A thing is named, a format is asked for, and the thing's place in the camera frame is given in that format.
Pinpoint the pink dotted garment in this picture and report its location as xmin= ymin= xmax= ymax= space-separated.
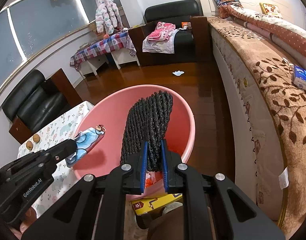
xmin=146 ymin=22 xmax=176 ymax=42

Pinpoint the side table with checkered cloth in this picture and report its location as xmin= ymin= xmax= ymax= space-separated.
xmin=70 ymin=31 xmax=137 ymax=70

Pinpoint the black leather armchair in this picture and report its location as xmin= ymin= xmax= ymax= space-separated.
xmin=2 ymin=69 xmax=69 ymax=133

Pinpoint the yellow flowered pillow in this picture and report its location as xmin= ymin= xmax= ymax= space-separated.
xmin=259 ymin=2 xmax=284 ymax=20

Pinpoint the orange snack wrapper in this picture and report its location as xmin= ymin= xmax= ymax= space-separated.
xmin=144 ymin=171 xmax=166 ymax=188

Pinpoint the blue patterned snack wrapper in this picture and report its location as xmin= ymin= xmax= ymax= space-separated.
xmin=66 ymin=124 xmax=106 ymax=167

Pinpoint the white bed frame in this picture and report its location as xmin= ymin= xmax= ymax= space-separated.
xmin=210 ymin=27 xmax=286 ymax=222

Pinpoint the person's left hand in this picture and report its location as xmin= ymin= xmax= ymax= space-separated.
xmin=14 ymin=205 xmax=40 ymax=233

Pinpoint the floral animal print tablecloth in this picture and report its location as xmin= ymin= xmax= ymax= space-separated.
xmin=17 ymin=101 xmax=95 ymax=221

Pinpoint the brown wooden side cabinet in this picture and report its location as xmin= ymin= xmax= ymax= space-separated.
xmin=9 ymin=116 xmax=34 ymax=145
xmin=51 ymin=68 xmax=83 ymax=103
xmin=128 ymin=21 xmax=159 ymax=67
xmin=190 ymin=16 xmax=214 ymax=63

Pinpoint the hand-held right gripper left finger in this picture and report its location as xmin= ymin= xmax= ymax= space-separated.
xmin=21 ymin=141 xmax=151 ymax=240

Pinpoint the black knitted scouring pad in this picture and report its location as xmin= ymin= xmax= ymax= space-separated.
xmin=120 ymin=90 xmax=174 ymax=173

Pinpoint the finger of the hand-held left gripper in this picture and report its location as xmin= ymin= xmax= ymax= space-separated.
xmin=44 ymin=139 xmax=78 ymax=172

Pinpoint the white patterned cloth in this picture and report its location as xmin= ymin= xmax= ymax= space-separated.
xmin=142 ymin=28 xmax=181 ymax=54

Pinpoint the orange dotted quilt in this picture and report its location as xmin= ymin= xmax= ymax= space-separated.
xmin=219 ymin=4 xmax=306 ymax=63

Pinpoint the large window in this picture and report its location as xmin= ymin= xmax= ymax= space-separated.
xmin=0 ymin=0 xmax=121 ymax=98

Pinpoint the colourful patterned pillow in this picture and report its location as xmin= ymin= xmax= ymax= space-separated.
xmin=212 ymin=0 xmax=244 ymax=8

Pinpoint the pink plastic basin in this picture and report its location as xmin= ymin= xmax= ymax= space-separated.
xmin=72 ymin=85 xmax=195 ymax=201

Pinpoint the hanging patterned padded jacket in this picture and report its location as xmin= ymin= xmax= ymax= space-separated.
xmin=95 ymin=0 xmax=123 ymax=34

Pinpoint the yellow cardboard box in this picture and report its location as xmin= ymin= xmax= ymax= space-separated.
xmin=131 ymin=193 xmax=184 ymax=216

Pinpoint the white paper tag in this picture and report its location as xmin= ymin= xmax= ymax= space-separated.
xmin=279 ymin=167 xmax=289 ymax=190

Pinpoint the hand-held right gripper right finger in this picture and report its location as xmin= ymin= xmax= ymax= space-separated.
xmin=161 ymin=139 xmax=286 ymax=240

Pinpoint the black armchair with clothes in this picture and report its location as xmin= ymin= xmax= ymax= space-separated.
xmin=143 ymin=0 xmax=201 ymax=63

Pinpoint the blue tissue pack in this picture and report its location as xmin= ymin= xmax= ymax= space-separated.
xmin=291 ymin=65 xmax=306 ymax=91

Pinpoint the bed with brown floral blanket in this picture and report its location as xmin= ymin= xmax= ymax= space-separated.
xmin=207 ymin=17 xmax=306 ymax=232

